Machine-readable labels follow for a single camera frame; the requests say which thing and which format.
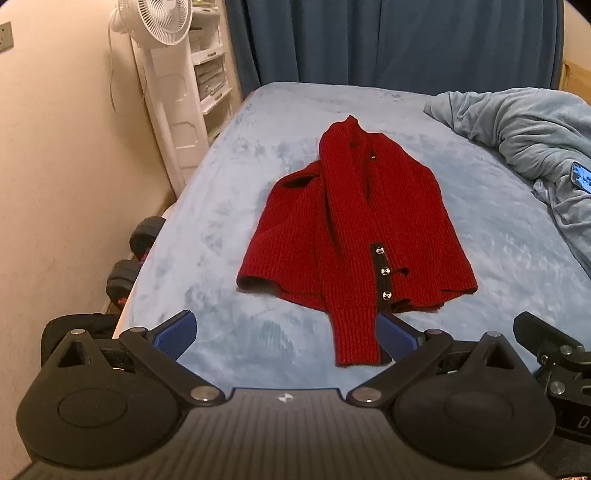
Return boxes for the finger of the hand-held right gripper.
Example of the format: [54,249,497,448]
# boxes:
[513,311,585,358]

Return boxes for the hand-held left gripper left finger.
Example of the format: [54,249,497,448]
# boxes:
[44,310,225,408]

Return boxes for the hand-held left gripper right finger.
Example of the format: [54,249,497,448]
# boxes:
[346,314,537,408]

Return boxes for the red knitted cardigan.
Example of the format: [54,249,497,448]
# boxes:
[236,115,478,368]

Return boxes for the black dumbbell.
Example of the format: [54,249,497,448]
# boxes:
[129,216,166,265]
[105,259,140,309]

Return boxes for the smartphone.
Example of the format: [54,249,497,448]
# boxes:
[570,161,591,195]

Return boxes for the bed with blue fleece sheet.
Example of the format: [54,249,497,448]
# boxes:
[113,82,591,393]

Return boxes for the grey-blue fleece blanket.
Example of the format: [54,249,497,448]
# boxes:
[424,88,591,278]

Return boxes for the white shelf unit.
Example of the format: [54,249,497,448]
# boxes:
[189,0,244,146]

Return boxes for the dark blue curtain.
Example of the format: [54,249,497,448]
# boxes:
[225,0,566,100]

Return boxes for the white standing fan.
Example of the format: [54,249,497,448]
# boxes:
[109,0,206,195]

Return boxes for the wooden bed frame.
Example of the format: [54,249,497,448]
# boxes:
[561,60,591,100]

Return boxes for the white fan cable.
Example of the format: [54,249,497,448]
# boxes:
[108,27,122,116]

